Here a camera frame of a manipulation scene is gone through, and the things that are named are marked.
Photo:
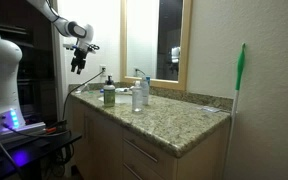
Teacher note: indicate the wooden vanity cabinet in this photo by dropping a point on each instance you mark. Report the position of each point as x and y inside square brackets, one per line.
[189, 144]

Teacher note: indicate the small clear plastic packet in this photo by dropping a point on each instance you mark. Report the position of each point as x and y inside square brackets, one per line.
[210, 109]

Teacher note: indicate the white sink basin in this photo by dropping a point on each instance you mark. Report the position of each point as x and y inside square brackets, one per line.
[123, 99]

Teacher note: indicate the wood framed mirror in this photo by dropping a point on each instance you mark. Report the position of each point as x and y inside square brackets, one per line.
[155, 41]

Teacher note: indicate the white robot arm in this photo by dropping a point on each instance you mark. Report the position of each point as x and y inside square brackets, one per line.
[11, 54]

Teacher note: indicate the upper drawer metal handle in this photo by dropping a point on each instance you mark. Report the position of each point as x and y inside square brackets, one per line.
[132, 144]

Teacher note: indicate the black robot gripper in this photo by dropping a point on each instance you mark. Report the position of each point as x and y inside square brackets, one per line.
[79, 59]

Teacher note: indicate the drawer metal handle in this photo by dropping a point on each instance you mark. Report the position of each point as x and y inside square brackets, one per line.
[132, 171]
[132, 144]

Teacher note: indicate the clear plastic bottle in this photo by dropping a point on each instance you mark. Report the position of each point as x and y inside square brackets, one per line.
[137, 97]

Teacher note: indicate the green label pump bottle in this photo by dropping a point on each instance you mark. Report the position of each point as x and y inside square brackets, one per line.
[109, 92]

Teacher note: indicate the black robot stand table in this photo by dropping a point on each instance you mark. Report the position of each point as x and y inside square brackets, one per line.
[28, 153]

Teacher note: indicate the lower drawer metal handle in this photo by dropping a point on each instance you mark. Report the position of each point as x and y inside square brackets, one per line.
[132, 171]

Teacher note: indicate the white bottle blue cap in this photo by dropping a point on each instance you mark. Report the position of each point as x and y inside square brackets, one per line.
[145, 84]

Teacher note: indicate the white wall outlet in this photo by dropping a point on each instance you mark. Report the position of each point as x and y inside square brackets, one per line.
[103, 70]

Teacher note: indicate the chrome faucet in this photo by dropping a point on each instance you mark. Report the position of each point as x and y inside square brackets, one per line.
[120, 90]

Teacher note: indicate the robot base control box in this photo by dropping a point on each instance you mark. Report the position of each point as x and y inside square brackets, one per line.
[14, 128]

